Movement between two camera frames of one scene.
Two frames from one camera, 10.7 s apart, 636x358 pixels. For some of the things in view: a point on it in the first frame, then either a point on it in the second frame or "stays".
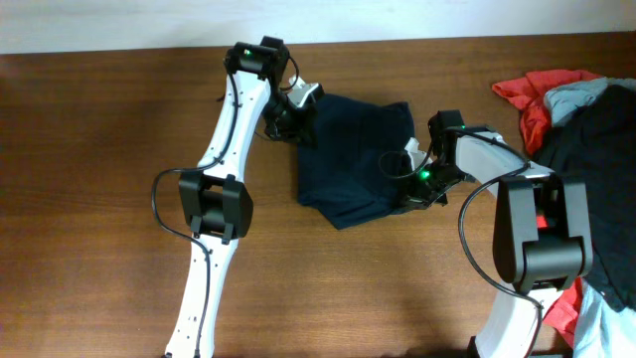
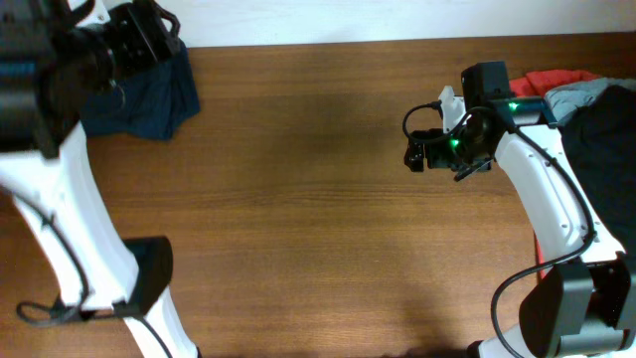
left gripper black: x=296 y=133 -> x=151 y=41
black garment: x=598 y=147 stays
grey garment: x=561 y=101 stays
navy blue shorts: x=350 y=173 -> x=150 y=102
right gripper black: x=415 y=197 -> x=438 y=158
